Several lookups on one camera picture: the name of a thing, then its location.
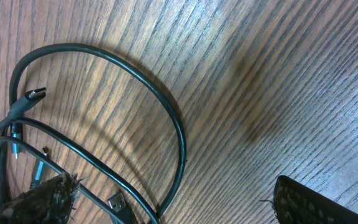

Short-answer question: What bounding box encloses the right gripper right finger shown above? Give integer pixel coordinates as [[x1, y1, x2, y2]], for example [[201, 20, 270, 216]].
[[272, 175, 358, 224]]

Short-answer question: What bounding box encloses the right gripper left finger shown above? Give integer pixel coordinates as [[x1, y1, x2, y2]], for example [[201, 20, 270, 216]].
[[0, 173, 80, 224]]

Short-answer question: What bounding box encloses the black cable two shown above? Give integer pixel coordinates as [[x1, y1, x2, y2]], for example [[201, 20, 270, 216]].
[[8, 42, 188, 224]]

